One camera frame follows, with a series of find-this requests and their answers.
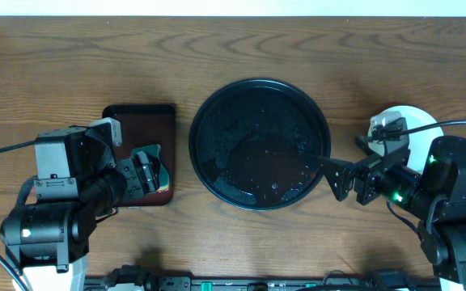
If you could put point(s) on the dark red square tray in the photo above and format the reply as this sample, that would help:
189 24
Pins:
145 125

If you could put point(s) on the green yellow scrub sponge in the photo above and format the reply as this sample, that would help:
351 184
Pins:
162 169

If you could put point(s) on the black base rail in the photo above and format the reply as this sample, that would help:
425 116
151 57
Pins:
137 278

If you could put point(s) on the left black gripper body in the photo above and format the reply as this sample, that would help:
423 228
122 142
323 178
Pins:
134 178

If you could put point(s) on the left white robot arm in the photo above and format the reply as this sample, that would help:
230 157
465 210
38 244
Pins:
79 184

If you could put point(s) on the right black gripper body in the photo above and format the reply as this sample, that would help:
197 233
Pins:
376 182

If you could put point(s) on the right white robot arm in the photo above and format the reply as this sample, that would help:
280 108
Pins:
437 196

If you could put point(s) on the round black tray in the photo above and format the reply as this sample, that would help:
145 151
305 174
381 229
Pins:
255 144

